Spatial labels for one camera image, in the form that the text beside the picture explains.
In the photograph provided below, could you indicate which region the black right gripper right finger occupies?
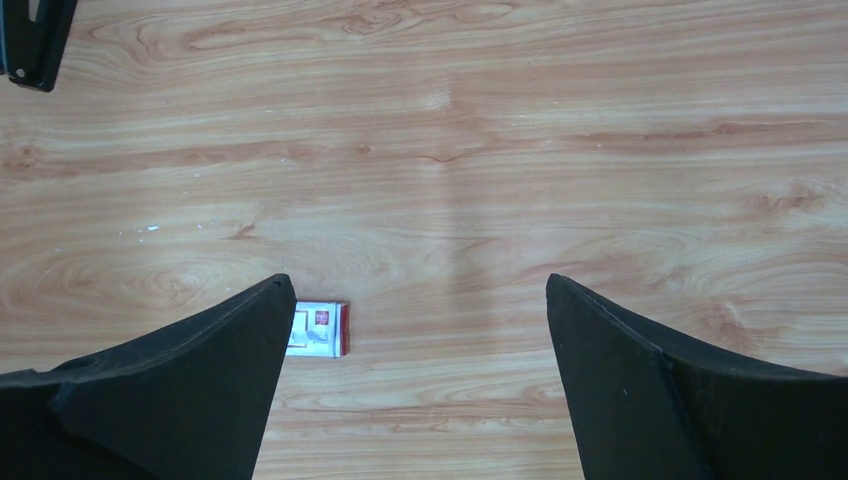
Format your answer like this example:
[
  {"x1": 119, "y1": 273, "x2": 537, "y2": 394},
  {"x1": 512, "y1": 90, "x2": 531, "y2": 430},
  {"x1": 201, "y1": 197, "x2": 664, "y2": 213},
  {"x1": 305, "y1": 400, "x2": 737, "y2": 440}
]
[{"x1": 546, "y1": 274, "x2": 847, "y2": 479}]

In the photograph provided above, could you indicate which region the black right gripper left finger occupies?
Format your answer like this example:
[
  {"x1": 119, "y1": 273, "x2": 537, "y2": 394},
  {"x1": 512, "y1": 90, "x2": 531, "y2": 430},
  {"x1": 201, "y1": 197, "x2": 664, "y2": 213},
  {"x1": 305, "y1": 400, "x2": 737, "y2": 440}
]
[{"x1": 1, "y1": 274, "x2": 296, "y2": 479}]

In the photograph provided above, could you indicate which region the small staple box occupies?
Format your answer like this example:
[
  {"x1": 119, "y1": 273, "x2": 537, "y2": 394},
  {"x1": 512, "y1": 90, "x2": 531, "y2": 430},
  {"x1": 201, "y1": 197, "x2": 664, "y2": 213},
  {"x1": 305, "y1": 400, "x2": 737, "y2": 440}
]
[{"x1": 286, "y1": 301, "x2": 350, "y2": 358}]

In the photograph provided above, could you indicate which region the black stapler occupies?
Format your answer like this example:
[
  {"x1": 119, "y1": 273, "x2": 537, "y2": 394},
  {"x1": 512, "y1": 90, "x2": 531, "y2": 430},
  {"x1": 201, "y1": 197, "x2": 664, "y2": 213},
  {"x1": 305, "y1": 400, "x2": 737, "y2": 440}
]
[{"x1": 1, "y1": 0, "x2": 78, "y2": 92}]

